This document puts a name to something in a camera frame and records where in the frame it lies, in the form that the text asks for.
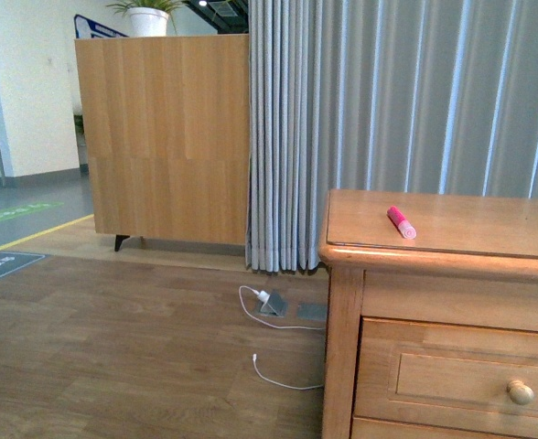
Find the pink marker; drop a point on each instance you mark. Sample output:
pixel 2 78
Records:
pixel 401 223

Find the wooden drawer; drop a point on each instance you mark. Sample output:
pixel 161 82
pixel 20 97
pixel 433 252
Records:
pixel 376 429
pixel 451 376

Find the open floor socket box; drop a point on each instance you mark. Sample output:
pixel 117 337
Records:
pixel 272 304

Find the closed floor socket plate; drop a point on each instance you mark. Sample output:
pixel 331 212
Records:
pixel 311 311

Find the large wooden cabinet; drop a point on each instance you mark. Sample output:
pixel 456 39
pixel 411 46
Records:
pixel 167 126

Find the grey pleated curtain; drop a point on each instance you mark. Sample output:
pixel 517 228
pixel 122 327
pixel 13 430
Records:
pixel 407 96

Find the white plant pot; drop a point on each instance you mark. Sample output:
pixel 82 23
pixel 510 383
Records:
pixel 148 22

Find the green potted plant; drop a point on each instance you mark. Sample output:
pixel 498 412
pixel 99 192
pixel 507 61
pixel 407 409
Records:
pixel 122 7

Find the green floor sticker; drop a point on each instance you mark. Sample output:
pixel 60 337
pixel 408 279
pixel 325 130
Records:
pixel 15 212

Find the wooden nightstand frame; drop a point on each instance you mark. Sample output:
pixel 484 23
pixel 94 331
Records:
pixel 473 263

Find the blue wall sign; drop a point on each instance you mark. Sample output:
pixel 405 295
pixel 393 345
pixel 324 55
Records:
pixel 86 28

